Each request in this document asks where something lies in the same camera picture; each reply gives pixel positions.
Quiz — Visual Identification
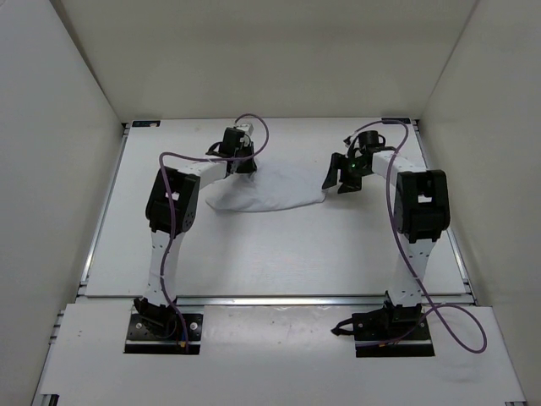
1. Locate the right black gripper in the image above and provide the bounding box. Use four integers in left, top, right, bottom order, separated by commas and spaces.
322, 154, 370, 195

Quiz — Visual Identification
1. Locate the white skirt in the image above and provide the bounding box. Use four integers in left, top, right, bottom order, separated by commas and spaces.
205, 163, 325, 212

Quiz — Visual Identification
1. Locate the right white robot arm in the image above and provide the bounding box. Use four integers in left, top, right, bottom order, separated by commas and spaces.
322, 130, 451, 308

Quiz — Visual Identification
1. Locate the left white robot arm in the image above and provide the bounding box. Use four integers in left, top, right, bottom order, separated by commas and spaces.
137, 123, 257, 337

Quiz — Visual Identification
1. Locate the right corner label sticker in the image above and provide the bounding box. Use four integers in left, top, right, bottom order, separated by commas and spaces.
381, 118, 411, 125

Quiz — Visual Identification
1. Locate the corner label sticker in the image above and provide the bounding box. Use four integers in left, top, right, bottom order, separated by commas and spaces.
381, 118, 411, 125
131, 120, 161, 128

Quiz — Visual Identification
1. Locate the left corner label sticker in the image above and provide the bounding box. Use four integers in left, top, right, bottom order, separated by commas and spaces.
131, 120, 161, 128

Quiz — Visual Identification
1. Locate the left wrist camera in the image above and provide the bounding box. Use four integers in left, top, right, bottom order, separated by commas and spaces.
233, 123, 254, 137

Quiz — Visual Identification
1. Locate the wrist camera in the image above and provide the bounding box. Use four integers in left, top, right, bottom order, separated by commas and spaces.
233, 123, 254, 137
343, 130, 386, 152

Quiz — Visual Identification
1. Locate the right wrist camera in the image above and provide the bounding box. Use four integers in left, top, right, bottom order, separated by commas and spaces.
343, 130, 386, 152

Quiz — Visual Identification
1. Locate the aluminium table frame rail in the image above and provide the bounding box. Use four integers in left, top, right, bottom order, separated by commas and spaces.
79, 120, 477, 308

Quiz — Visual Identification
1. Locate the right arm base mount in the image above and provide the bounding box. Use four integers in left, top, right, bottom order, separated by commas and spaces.
331, 297, 435, 358

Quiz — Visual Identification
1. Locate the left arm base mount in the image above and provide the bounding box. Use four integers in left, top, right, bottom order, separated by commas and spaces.
124, 298, 204, 355

